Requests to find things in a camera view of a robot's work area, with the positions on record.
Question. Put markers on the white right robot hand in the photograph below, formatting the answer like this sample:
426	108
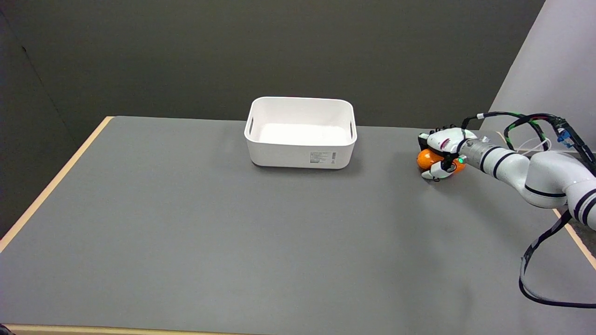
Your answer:
446	139

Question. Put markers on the orange mango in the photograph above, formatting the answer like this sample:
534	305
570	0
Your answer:
426	159

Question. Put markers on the white plastic storage bin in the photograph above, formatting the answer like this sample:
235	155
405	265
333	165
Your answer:
300	134

